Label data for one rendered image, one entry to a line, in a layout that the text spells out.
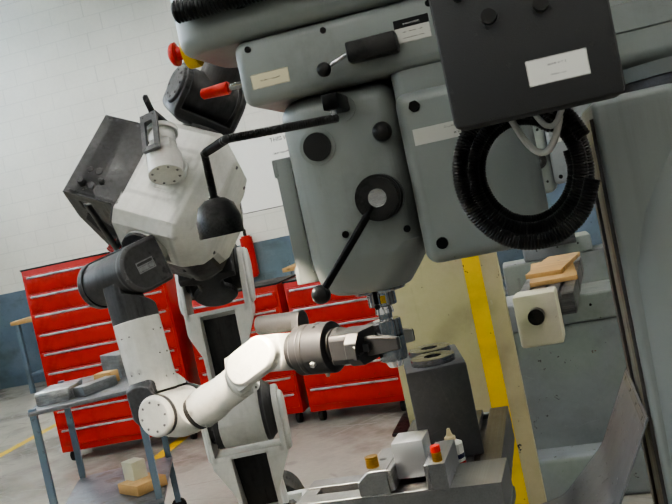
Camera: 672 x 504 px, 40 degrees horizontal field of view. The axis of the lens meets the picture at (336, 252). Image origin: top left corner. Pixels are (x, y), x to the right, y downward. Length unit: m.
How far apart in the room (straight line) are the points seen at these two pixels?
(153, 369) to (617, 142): 0.94
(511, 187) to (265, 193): 9.64
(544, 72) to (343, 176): 0.42
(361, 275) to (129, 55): 10.27
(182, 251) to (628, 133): 0.92
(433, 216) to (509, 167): 0.13
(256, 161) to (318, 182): 9.55
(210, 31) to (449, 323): 2.01
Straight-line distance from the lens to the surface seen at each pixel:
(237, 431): 2.18
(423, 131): 1.36
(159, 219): 1.81
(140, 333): 1.77
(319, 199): 1.42
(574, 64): 1.11
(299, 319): 1.60
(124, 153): 1.92
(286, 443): 2.20
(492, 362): 3.27
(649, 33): 1.38
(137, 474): 4.62
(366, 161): 1.40
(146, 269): 1.78
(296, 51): 1.41
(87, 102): 11.81
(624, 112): 1.32
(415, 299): 3.26
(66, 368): 7.02
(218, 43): 1.45
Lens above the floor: 1.46
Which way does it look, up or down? 3 degrees down
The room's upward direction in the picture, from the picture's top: 12 degrees counter-clockwise
